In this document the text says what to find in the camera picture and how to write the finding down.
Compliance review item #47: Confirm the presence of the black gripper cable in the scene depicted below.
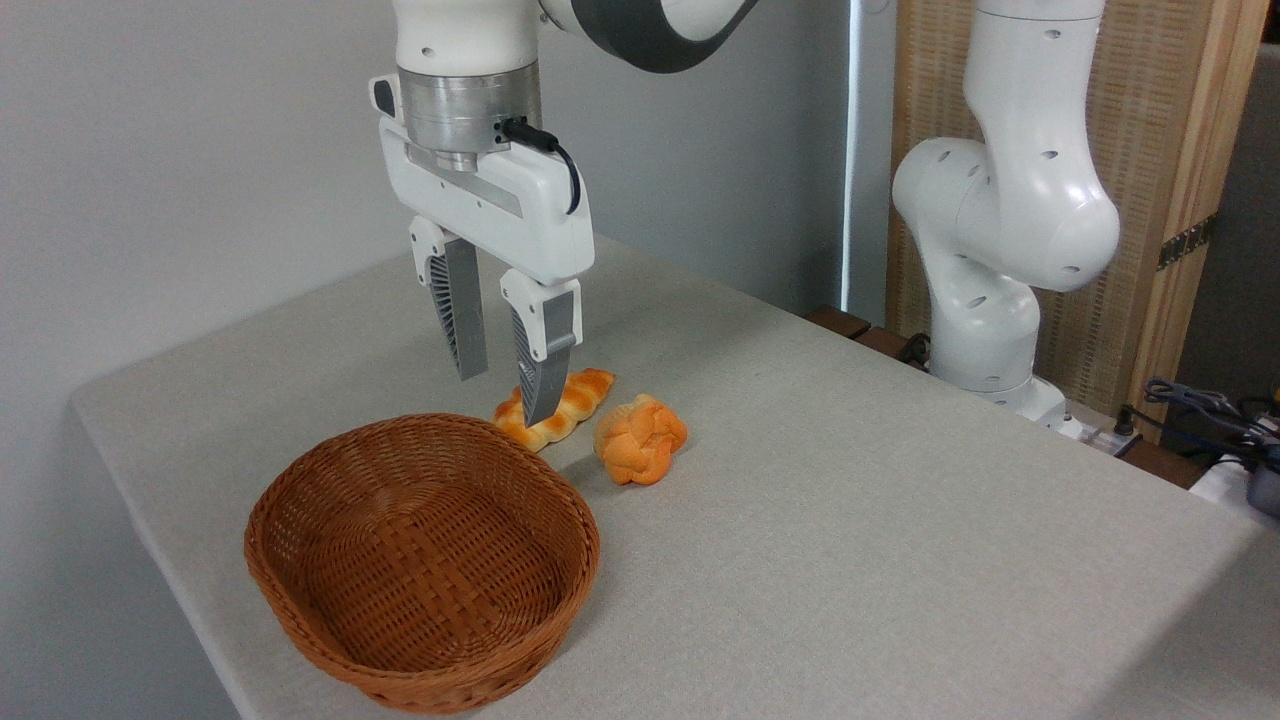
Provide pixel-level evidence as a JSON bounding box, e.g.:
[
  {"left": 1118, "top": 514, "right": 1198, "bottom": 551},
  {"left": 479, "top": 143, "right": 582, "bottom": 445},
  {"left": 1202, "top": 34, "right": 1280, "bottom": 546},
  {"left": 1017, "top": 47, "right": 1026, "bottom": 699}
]
[{"left": 500, "top": 118, "right": 582, "bottom": 216}]

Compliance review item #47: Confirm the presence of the brown wicker basket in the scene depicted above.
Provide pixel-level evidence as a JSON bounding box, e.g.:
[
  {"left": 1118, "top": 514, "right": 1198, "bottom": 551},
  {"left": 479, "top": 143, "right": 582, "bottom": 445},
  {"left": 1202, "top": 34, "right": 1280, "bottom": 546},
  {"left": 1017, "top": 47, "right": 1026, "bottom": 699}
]
[{"left": 244, "top": 413, "right": 602, "bottom": 715}]

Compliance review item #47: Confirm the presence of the black cable bundle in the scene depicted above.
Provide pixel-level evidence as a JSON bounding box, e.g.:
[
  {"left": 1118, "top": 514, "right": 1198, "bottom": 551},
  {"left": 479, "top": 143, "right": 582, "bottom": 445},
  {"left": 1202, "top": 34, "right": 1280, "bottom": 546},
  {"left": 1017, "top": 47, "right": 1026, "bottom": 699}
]
[{"left": 1143, "top": 377, "right": 1280, "bottom": 463}]

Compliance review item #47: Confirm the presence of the white vertical frame strip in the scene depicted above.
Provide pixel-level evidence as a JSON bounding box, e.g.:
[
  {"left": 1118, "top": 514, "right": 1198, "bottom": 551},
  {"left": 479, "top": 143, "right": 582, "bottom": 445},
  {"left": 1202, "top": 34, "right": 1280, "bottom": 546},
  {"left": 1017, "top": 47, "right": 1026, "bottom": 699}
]
[{"left": 840, "top": 0, "right": 864, "bottom": 313}]

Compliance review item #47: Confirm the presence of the wooden woven folding screen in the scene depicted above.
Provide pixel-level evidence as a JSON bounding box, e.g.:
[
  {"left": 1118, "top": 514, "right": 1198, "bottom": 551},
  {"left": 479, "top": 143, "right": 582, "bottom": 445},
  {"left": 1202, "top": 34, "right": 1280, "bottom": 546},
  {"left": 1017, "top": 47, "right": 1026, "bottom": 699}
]
[{"left": 885, "top": 0, "right": 1271, "bottom": 446}]

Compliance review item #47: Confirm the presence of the long braided bread loaf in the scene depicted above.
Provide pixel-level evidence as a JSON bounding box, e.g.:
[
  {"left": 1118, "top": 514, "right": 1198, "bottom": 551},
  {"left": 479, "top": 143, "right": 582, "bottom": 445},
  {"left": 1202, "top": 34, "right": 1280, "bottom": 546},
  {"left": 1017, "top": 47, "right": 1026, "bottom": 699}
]
[{"left": 493, "top": 368, "right": 617, "bottom": 453}]

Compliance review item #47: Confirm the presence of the round orange braided bun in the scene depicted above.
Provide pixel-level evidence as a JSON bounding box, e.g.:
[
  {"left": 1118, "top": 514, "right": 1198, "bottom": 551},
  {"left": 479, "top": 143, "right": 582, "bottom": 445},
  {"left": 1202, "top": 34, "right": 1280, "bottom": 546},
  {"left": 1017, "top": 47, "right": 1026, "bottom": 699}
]
[{"left": 594, "top": 393, "right": 689, "bottom": 487}]

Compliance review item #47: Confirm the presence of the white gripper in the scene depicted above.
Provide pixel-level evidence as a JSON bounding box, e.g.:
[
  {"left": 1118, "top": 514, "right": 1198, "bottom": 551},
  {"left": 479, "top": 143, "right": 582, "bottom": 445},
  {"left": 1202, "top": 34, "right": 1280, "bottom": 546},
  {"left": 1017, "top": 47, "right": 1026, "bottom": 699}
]
[{"left": 369, "top": 74, "right": 597, "bottom": 428}]

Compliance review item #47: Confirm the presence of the dark metal screen hinge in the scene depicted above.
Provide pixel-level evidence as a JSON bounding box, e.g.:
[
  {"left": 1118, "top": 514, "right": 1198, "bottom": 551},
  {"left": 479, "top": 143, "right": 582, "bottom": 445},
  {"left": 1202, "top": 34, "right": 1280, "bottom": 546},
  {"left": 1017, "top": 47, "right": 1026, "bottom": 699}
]
[{"left": 1157, "top": 213, "right": 1219, "bottom": 271}]

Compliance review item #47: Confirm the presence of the grey tablecloth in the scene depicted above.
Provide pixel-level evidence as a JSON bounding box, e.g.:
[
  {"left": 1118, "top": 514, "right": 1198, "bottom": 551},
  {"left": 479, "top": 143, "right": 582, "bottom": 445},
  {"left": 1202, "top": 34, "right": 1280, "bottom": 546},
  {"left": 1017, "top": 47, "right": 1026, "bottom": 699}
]
[{"left": 70, "top": 235, "right": 1280, "bottom": 720}]

